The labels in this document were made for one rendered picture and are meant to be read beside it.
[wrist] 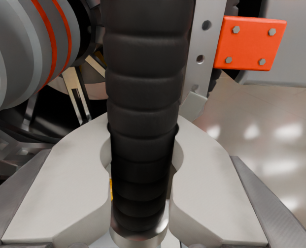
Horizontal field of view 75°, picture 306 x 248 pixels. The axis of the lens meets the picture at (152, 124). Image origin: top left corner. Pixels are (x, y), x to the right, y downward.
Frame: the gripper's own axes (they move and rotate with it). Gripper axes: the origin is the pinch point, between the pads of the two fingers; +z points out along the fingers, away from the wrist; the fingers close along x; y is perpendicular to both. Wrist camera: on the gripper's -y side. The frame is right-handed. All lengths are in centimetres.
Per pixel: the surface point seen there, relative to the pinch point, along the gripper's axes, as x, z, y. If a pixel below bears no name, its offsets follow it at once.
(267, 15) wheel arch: 23.7, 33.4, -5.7
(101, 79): -12.2, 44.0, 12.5
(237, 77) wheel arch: 22.0, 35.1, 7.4
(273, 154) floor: 98, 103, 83
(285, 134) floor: 125, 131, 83
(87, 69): -15.6, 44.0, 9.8
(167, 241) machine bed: 12, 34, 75
